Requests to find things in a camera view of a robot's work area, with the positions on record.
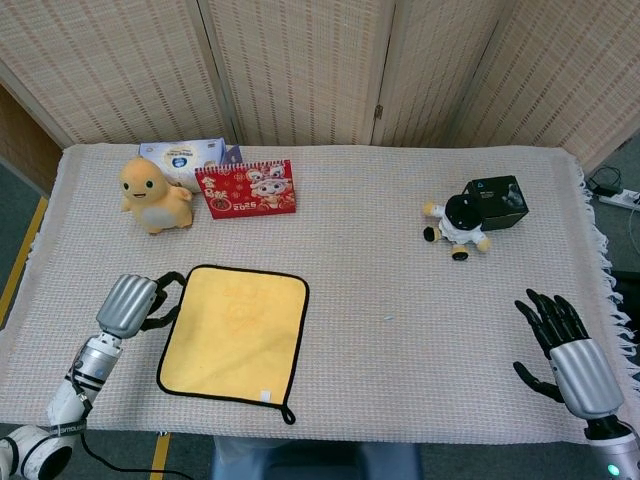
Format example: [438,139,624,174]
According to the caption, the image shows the red desk calendar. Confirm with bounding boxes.
[194,159,297,221]

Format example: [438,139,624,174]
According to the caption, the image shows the white power strip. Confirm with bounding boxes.
[597,188,640,210]

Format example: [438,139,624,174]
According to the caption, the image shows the yellow cloth with black trim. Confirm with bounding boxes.
[156,264,311,426]

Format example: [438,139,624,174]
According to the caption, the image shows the plush doll with black helmet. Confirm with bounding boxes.
[422,193,494,263]

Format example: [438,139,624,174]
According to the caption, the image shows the black cardboard box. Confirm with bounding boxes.
[462,174,530,232]

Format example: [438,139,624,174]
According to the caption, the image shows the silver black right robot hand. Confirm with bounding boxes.
[513,288,626,420]

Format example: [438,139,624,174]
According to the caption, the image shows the yellow plush dinosaur toy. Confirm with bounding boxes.
[118,155,196,236]

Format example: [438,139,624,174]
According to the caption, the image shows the woven folding screen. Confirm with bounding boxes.
[0,0,640,174]

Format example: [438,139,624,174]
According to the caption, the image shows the beige woven tablecloth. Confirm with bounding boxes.
[0,142,640,446]

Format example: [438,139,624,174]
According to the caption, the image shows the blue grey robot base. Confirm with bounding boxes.
[209,434,424,480]

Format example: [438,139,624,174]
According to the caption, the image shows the black power adapter with cable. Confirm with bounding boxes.
[585,167,625,197]

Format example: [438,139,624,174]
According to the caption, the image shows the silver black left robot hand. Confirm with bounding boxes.
[94,270,189,342]

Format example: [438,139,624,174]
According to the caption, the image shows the white blue tissue pack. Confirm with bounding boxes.
[138,140,227,191]

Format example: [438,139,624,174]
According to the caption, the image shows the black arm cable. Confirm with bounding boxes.
[74,432,216,480]

